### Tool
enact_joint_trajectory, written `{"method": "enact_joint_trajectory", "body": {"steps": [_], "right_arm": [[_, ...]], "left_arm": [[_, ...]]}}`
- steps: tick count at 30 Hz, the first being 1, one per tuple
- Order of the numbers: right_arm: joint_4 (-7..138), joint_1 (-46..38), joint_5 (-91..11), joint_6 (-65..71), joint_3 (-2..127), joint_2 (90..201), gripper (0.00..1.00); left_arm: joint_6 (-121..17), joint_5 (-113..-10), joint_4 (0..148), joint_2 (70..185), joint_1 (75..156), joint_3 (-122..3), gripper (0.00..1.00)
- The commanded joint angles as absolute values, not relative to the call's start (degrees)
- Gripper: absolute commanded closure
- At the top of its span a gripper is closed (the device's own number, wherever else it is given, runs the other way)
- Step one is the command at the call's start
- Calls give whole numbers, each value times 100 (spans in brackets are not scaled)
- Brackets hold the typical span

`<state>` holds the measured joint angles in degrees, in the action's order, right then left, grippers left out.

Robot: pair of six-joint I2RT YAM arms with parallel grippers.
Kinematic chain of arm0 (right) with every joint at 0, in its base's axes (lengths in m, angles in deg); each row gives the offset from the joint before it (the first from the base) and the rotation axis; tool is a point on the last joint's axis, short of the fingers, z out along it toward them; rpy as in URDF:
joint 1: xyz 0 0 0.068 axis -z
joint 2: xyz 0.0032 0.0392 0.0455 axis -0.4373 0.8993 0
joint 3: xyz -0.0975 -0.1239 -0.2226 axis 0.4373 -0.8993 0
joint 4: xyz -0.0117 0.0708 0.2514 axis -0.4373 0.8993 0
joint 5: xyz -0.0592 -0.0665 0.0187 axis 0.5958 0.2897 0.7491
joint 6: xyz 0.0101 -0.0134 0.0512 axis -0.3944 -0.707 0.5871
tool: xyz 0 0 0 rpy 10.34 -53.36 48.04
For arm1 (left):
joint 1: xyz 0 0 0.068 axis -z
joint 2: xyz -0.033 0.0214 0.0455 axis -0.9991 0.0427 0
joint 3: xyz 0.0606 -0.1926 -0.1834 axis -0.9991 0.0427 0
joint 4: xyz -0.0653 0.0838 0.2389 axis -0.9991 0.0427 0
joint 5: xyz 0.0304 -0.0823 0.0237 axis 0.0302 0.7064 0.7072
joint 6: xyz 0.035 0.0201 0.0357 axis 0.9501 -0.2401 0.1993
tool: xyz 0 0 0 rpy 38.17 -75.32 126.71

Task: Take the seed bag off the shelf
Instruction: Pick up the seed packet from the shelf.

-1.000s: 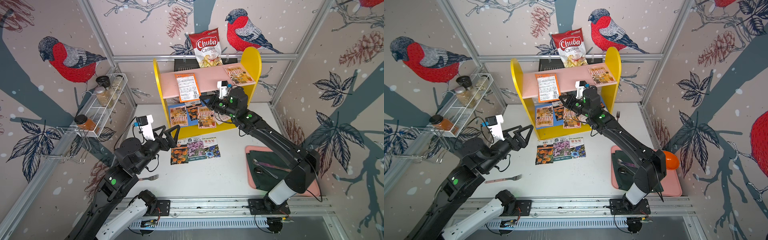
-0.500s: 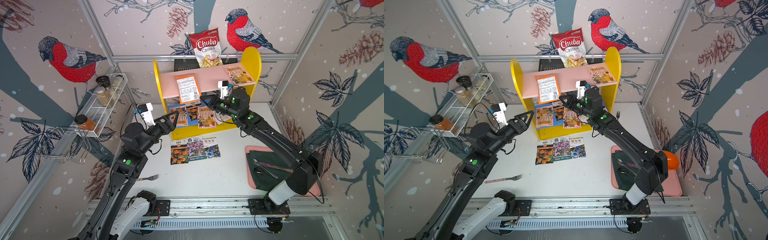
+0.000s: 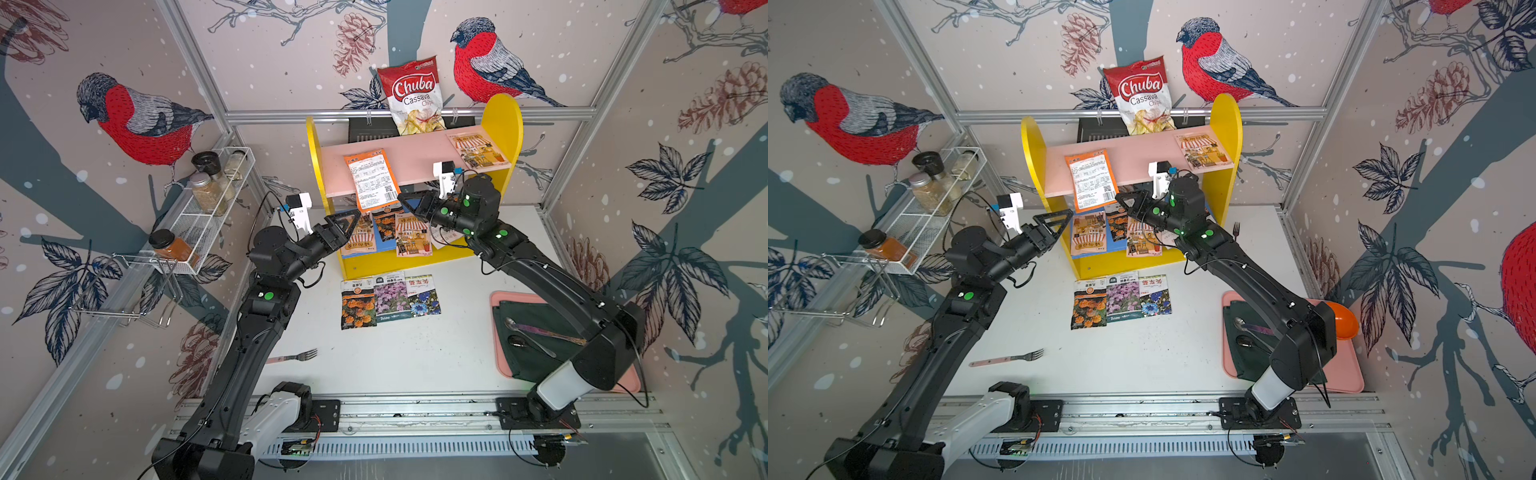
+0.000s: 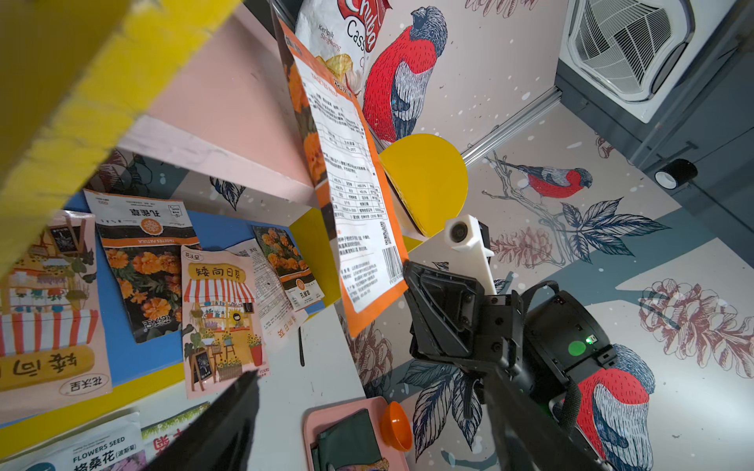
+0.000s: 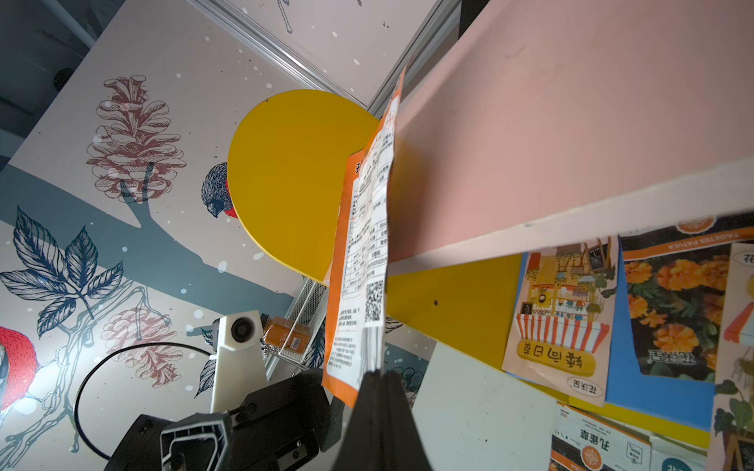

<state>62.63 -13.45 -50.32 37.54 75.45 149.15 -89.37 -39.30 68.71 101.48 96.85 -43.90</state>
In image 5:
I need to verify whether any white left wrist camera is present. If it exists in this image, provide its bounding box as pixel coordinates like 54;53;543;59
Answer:
210;310;268;413

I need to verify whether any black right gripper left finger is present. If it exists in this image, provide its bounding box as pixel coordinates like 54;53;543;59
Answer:
333;371;384;471

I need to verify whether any purple flower seed bag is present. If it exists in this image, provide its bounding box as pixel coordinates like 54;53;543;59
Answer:
650;436;707;471

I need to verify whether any pink shop seed bag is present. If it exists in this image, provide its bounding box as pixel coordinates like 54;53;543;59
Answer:
706;243;753;470

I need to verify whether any orange back-side seed bag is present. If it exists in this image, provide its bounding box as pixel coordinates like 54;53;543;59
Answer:
323;76;404;407

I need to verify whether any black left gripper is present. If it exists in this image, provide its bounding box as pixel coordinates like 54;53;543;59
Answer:
160;369;345;471

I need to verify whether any marigold seed bag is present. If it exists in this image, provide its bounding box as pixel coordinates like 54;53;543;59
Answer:
620;213;753;382
548;402;651;471

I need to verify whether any large shop seed bag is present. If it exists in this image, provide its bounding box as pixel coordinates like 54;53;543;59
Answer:
502;235;620;406

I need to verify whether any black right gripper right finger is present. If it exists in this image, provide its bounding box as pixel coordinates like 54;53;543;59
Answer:
382;371;432;471

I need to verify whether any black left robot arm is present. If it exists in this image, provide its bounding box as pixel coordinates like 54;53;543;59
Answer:
105;369;345;470

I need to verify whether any yellow wooden shelf unit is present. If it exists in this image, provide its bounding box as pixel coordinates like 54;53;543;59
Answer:
227;0;754;451

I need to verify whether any orange spice jar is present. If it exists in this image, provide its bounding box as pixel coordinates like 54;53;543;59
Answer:
263;317;313;354

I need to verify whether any white wire spice rack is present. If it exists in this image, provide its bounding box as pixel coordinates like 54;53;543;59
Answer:
261;278;329;381

